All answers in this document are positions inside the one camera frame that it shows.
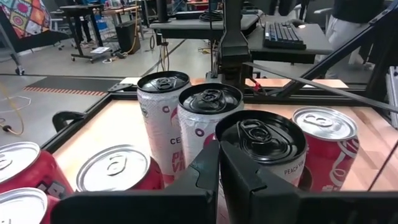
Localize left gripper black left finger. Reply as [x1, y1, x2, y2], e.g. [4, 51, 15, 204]
[51, 139, 221, 224]

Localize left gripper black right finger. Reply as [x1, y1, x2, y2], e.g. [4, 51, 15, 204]
[220, 141, 398, 224]

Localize red Coca-Cola can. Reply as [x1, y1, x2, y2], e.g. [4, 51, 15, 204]
[76, 144, 165, 191]
[291, 105, 361, 192]

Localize tall silver black-top can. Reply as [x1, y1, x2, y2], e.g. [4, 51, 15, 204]
[215, 109, 308, 189]

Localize tall white Celsius can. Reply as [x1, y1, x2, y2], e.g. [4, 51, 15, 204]
[136, 70, 191, 184]

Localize tall white palm print can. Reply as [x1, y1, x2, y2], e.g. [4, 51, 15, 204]
[178, 82, 245, 169]

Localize red Fanta can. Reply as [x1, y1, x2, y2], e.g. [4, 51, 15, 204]
[0, 141, 75, 200]
[0, 187, 60, 224]

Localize black floor mat orange stripes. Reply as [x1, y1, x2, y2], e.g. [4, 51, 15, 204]
[23, 76, 124, 97]

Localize white paper sheet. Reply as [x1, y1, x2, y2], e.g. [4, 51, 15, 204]
[90, 46, 111, 55]

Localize dark gray desk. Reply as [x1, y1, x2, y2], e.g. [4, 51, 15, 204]
[247, 22, 334, 65]

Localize black waste bin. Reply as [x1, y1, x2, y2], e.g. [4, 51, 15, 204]
[115, 19, 141, 55]

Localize backlit computer keyboard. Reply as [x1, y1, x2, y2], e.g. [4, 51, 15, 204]
[263, 21, 308, 50]

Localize black computer mouse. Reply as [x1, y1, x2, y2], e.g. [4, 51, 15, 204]
[287, 18, 307, 29]

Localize person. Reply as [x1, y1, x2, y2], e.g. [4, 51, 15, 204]
[313, 0, 386, 78]
[74, 14, 96, 49]

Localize black monitor pole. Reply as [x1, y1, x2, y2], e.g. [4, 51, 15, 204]
[156, 0, 171, 23]

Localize black rolling standing desk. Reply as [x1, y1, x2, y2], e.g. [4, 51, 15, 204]
[58, 3, 113, 65]

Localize colourful patchwork quilt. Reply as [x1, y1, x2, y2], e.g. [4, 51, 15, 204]
[0, 0, 52, 40]

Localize short red cable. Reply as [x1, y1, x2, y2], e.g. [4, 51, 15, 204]
[248, 77, 265, 94]

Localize yellow floor cable with plug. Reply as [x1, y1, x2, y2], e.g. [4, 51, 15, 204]
[0, 82, 25, 136]

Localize coiled black cable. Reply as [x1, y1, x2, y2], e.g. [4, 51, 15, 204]
[198, 9, 224, 22]

